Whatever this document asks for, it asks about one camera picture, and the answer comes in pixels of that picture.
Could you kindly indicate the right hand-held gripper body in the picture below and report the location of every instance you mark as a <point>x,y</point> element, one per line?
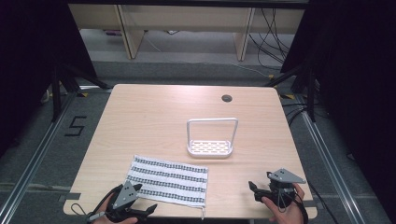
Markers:
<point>281,186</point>

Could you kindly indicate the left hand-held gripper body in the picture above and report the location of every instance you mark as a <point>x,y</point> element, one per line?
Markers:
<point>125,195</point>

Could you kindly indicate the person's right hand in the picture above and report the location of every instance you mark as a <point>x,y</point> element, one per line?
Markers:
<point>288,213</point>

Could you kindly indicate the person's left hand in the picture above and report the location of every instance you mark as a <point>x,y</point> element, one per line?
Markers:
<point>109,221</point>

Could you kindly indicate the white striped dish cloth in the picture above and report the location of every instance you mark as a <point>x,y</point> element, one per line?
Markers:
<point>169,180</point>

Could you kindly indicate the grey tape strip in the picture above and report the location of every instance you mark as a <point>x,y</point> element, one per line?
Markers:
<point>70,197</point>

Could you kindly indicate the black metal stand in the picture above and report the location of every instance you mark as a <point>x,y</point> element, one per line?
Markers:
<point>67,84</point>
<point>306,87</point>

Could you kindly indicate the black curtain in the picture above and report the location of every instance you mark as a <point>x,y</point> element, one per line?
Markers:
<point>358,77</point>
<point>28,68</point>

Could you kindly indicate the aluminium floor rail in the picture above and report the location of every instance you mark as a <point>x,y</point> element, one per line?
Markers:
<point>330,161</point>
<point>37,155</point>

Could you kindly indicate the beige wooden desk frame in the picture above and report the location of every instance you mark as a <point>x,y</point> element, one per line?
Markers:
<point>186,18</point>

